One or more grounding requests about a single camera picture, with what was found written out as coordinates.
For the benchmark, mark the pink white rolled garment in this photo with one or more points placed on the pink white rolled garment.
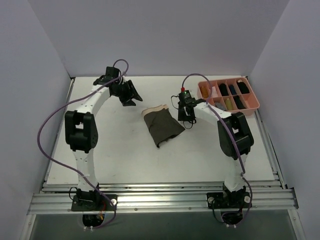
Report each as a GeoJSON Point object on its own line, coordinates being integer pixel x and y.
{"type": "Point", "coordinates": [214, 93]}

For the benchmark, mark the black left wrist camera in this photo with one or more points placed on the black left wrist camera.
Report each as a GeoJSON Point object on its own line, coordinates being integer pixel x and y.
{"type": "Point", "coordinates": [112, 72]}

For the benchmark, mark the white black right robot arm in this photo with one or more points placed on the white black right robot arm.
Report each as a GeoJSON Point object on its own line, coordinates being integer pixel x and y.
{"type": "Point", "coordinates": [234, 134]}

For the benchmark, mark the black rolled garment lower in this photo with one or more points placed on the black rolled garment lower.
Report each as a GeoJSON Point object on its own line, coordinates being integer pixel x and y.
{"type": "Point", "coordinates": [238, 102]}

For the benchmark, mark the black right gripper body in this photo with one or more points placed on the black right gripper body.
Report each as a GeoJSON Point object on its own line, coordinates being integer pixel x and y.
{"type": "Point", "coordinates": [183, 110]}

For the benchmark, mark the dark blue rolled garment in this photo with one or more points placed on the dark blue rolled garment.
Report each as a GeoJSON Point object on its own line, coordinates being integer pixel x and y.
{"type": "Point", "coordinates": [232, 89]}

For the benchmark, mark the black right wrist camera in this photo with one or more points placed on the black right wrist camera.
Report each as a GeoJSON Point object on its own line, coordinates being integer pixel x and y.
{"type": "Point", "coordinates": [185, 97]}

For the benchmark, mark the black white rolled garment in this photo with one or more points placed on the black white rolled garment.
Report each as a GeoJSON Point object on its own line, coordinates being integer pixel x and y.
{"type": "Point", "coordinates": [243, 87]}

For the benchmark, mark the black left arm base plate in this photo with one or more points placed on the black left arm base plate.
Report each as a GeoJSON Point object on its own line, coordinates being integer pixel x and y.
{"type": "Point", "coordinates": [93, 202]}

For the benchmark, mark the pink divided storage box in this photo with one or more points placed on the pink divided storage box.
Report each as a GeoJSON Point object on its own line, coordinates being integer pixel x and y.
{"type": "Point", "coordinates": [230, 94]}

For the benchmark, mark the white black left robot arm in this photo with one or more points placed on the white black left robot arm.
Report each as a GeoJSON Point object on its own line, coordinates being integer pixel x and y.
{"type": "Point", "coordinates": [81, 133]}

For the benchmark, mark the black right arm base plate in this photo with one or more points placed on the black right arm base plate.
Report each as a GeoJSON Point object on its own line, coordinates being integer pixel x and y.
{"type": "Point", "coordinates": [228, 200]}

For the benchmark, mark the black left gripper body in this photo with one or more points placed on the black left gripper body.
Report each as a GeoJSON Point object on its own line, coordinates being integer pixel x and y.
{"type": "Point", "coordinates": [127, 92]}

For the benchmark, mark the brown underwear cream waistband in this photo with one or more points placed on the brown underwear cream waistband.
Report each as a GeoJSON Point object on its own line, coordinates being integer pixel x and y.
{"type": "Point", "coordinates": [161, 125]}

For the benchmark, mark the yellow rolled garment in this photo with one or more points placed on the yellow rolled garment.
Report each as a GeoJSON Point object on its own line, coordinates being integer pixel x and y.
{"type": "Point", "coordinates": [229, 104]}

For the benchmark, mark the aluminium frame rail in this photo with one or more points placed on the aluminium frame rail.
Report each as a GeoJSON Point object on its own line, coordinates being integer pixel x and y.
{"type": "Point", "coordinates": [164, 198]}

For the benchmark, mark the orange rolled garment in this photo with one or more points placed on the orange rolled garment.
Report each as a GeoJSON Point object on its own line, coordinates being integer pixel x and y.
{"type": "Point", "coordinates": [204, 92]}

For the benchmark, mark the grey patterned rolled garment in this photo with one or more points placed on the grey patterned rolled garment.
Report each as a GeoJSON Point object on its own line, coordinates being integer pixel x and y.
{"type": "Point", "coordinates": [220, 106]}

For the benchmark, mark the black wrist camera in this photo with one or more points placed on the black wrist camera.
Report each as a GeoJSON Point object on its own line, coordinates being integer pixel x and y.
{"type": "Point", "coordinates": [112, 72]}
{"type": "Point", "coordinates": [185, 97]}

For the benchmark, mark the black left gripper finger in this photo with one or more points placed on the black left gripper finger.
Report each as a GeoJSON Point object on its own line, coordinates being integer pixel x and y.
{"type": "Point", "coordinates": [129, 103]}
{"type": "Point", "coordinates": [136, 96]}

